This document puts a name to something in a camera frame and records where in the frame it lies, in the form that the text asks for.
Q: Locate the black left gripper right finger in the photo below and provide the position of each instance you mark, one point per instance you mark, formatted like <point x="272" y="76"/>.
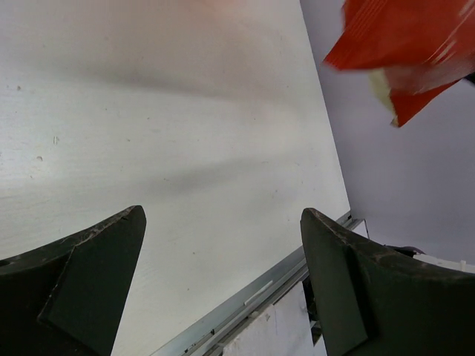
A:
<point x="374" y="300"/>

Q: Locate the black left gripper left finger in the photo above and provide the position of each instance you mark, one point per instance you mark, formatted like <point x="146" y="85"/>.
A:
<point x="67" y="297"/>

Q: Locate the large red chips bag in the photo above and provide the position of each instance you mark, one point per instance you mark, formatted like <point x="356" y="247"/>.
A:
<point x="412" y="50"/>

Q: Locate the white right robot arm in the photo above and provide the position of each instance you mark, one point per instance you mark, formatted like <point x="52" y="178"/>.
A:
<point x="445" y="261"/>

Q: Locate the white front cover board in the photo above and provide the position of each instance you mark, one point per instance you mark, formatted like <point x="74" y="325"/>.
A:
<point x="283" y="328"/>

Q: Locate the aluminium front table rail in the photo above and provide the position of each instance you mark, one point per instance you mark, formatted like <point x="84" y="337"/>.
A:
<point x="209" y="334"/>

